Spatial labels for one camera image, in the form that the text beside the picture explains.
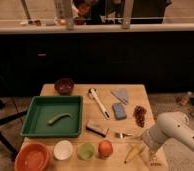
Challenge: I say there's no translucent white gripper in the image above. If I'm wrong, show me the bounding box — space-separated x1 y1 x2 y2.
141 125 165 155

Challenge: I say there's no yellow banana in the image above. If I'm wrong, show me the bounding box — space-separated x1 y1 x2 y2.
124 144 145 163

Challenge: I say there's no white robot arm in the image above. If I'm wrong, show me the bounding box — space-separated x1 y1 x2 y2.
142 112 194 152

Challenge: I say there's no white small bowl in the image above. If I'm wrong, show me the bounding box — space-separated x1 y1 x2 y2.
53 140 73 160

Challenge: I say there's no orange bowl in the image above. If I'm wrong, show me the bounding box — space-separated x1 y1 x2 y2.
14 142 50 171

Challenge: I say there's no red bowl on counter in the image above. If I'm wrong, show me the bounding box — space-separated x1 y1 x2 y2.
74 17 86 25

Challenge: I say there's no red grapes bunch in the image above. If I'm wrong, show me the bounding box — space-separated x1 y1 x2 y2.
134 106 147 128

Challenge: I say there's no silver fork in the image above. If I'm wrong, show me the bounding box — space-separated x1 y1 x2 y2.
115 132 140 139

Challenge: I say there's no blue sponge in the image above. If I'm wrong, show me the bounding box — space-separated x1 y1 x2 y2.
112 102 127 120

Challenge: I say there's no orange fruit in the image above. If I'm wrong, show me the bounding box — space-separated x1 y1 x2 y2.
98 140 113 158

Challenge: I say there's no grey folded cloth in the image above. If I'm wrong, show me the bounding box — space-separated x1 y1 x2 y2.
111 88 129 105

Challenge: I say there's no wooden block brush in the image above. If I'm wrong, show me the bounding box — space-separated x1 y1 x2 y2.
86 120 109 137

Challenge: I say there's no green small cup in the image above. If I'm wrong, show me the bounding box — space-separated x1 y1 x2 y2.
77 143 95 160

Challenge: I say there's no green bean pod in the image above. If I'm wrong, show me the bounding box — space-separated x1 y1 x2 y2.
48 113 72 125

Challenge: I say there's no green plastic tray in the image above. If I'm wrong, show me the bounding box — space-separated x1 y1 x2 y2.
21 96 83 137

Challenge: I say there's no dark counter cabinet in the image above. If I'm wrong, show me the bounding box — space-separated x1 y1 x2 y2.
0 25 194 96

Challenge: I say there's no white handled spatula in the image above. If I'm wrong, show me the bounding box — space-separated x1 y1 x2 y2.
88 88 110 119

